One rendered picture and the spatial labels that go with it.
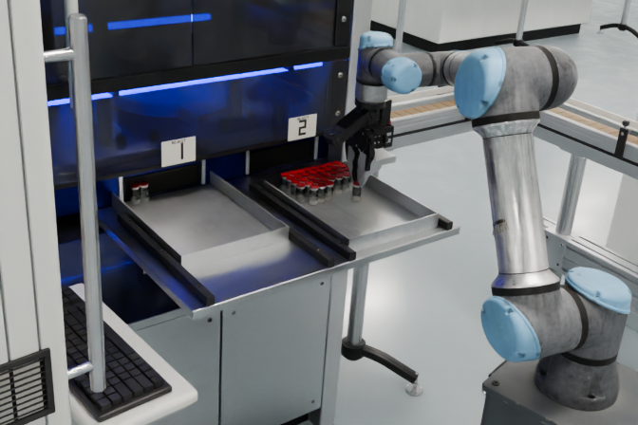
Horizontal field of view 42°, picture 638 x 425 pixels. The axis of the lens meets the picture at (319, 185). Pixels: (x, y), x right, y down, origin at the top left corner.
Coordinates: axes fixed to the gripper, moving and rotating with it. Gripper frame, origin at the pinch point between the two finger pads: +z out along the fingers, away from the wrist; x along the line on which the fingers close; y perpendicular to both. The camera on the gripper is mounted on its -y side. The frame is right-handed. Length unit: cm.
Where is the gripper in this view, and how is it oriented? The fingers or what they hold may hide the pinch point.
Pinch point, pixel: (356, 179)
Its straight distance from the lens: 199.8
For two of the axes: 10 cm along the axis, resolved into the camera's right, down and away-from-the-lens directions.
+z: -0.6, 9.1, 4.2
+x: -5.8, -3.7, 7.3
